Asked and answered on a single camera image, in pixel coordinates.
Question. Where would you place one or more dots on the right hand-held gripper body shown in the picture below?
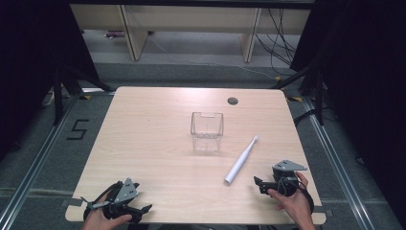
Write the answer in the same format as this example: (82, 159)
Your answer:
(284, 182)

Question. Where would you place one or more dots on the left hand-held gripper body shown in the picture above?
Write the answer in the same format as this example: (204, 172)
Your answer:
(126, 191)

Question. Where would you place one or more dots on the white electric toothbrush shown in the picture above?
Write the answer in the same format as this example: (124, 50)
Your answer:
(240, 163)

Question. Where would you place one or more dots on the clear plastic container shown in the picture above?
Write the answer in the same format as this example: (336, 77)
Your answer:
(207, 131)

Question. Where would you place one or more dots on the person's right hand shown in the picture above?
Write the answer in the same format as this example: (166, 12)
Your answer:
(298, 206)

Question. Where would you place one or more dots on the person's left hand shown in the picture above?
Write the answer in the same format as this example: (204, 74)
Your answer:
(95, 220)

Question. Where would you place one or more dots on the black metal stand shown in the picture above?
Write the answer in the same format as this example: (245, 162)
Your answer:
(58, 96)
(319, 96)

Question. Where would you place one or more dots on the black curtain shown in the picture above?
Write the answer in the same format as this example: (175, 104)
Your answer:
(367, 80)
(28, 64)

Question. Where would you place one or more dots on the small dark pink object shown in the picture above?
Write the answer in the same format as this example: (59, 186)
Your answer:
(114, 34)

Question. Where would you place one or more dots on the light wooden shelf unit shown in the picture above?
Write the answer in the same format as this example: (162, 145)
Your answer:
(191, 19)

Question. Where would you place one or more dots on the metal floor rail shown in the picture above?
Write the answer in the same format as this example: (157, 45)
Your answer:
(38, 159)
(338, 166)

